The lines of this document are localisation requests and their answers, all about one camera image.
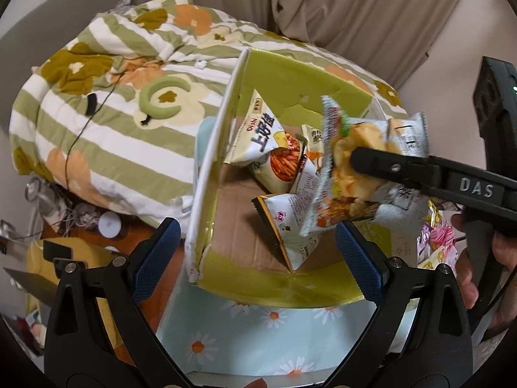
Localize white snack bag black edge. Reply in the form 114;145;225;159
251;193;324;272

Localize pink floral snack packet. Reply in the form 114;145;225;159
418;198;459;269

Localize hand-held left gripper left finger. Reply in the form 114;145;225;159
44;217;190;388

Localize silver chip packet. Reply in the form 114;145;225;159
300;96;429;237

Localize grey patterned cloth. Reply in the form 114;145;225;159
107;0;134;15

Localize thin black cable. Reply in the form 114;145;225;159
65;70;126;195

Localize green striped floral blanket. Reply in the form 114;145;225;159
9;0;405;227

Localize beige curtain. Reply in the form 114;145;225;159
133;0;473;65

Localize light blue daisy sheet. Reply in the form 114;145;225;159
155;115;418;378

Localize grey headboard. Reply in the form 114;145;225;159
0;0;140;90

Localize yellow cloth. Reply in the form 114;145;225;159
26;238;134;356

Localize black phone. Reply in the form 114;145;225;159
42;240;75;260

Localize small white orange packet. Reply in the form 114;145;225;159
301;124;326;170

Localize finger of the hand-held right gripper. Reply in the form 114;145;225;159
349;147;517;216

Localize white packet with red sticks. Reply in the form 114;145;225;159
224;89;320;195

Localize person's right hand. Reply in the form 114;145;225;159
450;213;517;342

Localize silver metal stand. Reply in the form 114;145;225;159
24;180;55;221

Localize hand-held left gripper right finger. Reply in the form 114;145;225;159
323;220;473;388

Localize yellow-green cardboard box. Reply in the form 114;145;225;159
184;48;421;308

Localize green crescent headband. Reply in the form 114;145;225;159
138;76;190;122

